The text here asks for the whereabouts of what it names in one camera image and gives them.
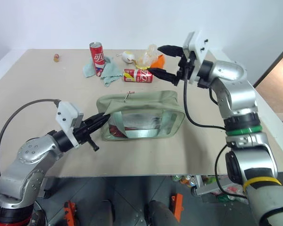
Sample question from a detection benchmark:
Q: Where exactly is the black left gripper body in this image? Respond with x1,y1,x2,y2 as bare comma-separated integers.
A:
72,119,100,152

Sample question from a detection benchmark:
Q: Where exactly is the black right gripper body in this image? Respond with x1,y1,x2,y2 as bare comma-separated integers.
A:
173,50,197,87

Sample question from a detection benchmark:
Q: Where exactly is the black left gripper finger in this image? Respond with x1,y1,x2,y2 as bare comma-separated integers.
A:
84,112,105,124
89,115,108,130

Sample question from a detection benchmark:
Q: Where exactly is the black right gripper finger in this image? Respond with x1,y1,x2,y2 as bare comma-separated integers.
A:
148,67,180,85
157,44,184,58

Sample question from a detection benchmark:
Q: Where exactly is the green pouch with clear window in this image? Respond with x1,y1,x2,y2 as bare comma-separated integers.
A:
96,90,186,142

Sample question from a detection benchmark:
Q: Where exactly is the red packet inside pouch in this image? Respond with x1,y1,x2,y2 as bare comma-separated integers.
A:
108,124,124,138

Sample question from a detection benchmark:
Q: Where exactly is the white plush toy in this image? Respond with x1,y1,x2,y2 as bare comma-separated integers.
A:
116,50,137,65

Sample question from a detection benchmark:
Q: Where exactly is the orange paper piece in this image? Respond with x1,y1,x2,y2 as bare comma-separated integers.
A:
150,54,166,69

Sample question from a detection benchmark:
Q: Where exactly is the clear plastic bag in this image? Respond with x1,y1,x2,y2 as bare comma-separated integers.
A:
136,44,161,69

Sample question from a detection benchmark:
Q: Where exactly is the short red cola can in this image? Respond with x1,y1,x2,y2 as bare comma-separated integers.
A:
123,68,154,83

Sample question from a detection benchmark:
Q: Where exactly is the teal cloth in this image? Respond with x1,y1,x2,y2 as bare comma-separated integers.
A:
83,56,124,88

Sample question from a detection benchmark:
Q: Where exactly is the tall red cola can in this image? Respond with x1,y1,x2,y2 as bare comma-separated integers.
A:
89,41,106,78

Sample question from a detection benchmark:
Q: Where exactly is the orange clamp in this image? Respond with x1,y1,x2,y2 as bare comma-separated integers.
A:
171,193,184,222
63,200,77,226

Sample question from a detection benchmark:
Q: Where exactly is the brown wooden door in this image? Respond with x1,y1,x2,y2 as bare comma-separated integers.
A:
253,40,283,114

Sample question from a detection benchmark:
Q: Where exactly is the dark rounded shape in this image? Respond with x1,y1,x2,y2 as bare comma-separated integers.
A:
144,200,179,226

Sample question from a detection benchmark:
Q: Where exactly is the box of drink cans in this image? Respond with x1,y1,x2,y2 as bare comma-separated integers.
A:
171,174,249,203

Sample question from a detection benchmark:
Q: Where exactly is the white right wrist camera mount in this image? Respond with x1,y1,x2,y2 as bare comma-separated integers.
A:
182,30,214,85

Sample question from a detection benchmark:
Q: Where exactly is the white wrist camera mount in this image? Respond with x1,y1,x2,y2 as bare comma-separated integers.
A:
56,101,85,149
182,30,214,85

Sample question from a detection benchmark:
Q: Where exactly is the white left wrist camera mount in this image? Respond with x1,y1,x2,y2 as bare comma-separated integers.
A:
56,101,85,149

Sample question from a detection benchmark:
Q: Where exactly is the zipper pull with keychain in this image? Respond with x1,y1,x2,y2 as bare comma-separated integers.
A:
123,91,136,103

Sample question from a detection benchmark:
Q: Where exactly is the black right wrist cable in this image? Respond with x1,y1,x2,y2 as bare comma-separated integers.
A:
183,67,227,130

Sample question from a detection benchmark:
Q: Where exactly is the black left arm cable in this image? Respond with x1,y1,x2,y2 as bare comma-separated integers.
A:
0,98,60,178

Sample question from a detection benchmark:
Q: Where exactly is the black right elbow cable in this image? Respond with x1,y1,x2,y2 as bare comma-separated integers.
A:
214,143,249,199

